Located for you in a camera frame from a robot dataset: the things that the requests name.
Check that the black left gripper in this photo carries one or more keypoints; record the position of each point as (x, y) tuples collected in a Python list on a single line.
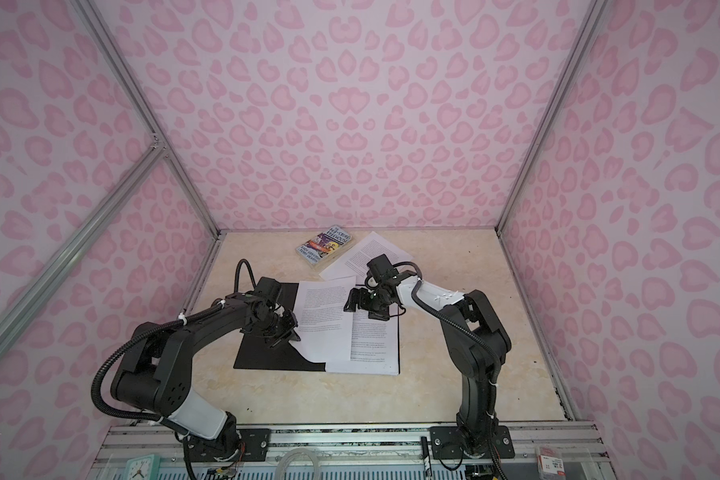
[(290, 334)]

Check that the printed paper sheet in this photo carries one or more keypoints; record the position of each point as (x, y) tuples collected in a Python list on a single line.
[(324, 328), (353, 263), (374, 348)]

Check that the colourful paperback book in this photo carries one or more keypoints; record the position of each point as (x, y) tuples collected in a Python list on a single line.
[(325, 245)]

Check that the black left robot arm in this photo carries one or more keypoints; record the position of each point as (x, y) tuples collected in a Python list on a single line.
[(149, 377)]

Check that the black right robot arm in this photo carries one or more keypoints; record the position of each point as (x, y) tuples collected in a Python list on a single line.
[(476, 340)]

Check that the black marker pen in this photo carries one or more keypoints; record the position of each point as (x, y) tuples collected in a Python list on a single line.
[(425, 457)]

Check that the small teal alarm clock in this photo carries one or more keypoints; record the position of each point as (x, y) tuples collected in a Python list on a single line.
[(142, 468)]

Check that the white and black folder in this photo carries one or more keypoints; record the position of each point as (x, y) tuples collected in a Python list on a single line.
[(253, 354)]

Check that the clear box with label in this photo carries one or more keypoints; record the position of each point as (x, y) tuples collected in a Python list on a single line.
[(550, 463)]

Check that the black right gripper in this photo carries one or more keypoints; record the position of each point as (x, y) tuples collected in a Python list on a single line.
[(363, 303)]

